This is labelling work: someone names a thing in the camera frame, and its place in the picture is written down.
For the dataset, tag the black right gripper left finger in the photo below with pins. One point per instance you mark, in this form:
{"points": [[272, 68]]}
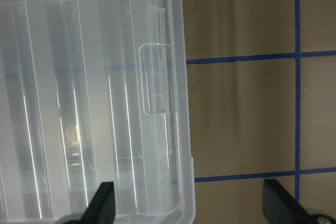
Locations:
{"points": [[102, 206]]}

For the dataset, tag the clear plastic box lid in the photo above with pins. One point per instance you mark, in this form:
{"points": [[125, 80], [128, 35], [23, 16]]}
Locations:
{"points": [[94, 91]]}

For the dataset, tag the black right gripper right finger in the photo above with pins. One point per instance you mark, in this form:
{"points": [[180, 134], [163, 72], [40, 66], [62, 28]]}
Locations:
{"points": [[279, 206]]}

